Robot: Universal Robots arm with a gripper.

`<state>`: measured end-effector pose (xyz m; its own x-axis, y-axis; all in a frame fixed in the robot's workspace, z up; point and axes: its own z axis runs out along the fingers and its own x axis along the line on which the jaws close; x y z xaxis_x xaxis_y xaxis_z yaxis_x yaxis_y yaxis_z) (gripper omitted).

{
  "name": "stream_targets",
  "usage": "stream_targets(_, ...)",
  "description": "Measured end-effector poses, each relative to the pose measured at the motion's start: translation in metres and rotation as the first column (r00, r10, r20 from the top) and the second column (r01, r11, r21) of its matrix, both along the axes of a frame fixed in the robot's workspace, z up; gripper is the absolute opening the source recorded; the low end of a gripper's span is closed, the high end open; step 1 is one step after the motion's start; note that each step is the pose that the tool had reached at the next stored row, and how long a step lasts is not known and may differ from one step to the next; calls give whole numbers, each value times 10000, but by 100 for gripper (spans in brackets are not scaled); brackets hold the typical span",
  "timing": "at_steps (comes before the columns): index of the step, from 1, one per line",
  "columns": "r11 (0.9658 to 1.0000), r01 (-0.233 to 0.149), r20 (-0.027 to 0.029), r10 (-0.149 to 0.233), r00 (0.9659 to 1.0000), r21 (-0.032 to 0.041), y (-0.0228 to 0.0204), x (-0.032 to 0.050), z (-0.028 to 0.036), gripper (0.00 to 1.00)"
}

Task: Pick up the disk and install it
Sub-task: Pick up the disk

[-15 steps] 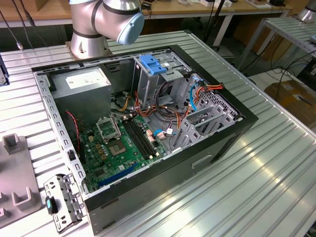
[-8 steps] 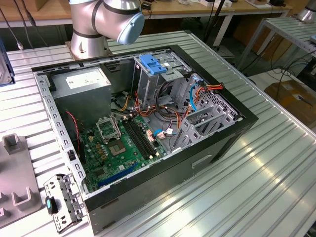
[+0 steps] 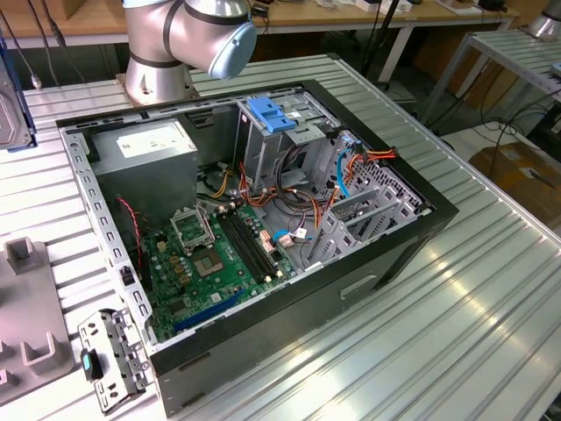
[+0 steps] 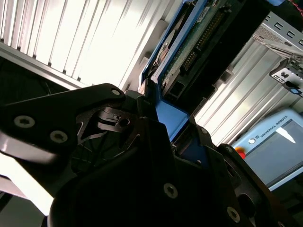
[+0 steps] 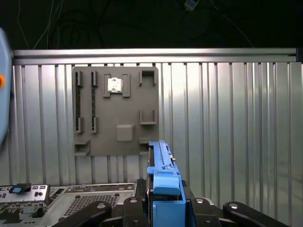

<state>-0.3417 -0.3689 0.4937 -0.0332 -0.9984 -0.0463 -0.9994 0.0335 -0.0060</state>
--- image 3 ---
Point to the hard disk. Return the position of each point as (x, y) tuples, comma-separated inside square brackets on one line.
[(12, 112)]

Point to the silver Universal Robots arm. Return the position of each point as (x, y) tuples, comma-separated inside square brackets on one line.
[(149, 44)]

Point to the grey metal disk bay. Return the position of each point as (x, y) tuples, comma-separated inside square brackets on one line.
[(335, 232)]

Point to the black RAM slot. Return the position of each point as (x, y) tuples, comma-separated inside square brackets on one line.
[(254, 243), (243, 250)]

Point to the grey metal drive cage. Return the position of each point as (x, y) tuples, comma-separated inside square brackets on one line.
[(258, 153)]

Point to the thin locking lever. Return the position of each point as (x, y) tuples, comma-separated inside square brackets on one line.
[(206, 223)]

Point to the CPU socket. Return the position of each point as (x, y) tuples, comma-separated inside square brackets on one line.
[(208, 263)]

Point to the blue plastic drive latch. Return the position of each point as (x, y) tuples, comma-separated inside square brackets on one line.
[(269, 116)]

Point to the black open PC case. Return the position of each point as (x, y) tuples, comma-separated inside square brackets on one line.
[(307, 307)]

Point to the green motherboard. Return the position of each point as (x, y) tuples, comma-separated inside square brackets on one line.
[(206, 294)]

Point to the blue expansion slot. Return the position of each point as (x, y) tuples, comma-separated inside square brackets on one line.
[(206, 313)]

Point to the grey power supply unit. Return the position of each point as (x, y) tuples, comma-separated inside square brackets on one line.
[(144, 184)]

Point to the black tripod stand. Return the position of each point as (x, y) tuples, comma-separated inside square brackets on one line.
[(378, 35)]

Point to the wooden desk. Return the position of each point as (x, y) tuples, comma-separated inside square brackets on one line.
[(333, 15)]

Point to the large brown cardboard box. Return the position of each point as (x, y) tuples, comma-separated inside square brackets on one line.
[(517, 175)]

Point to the black blue latch clip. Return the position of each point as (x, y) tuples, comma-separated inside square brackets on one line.
[(90, 364)]

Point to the grey parts rack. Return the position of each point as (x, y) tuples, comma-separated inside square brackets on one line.
[(30, 307)]

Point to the small brown box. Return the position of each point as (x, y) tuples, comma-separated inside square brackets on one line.
[(87, 9)]

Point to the slatted metal side table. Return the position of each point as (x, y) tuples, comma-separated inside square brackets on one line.
[(513, 52)]

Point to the grey metal slot bracket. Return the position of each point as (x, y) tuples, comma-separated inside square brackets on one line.
[(127, 351)]

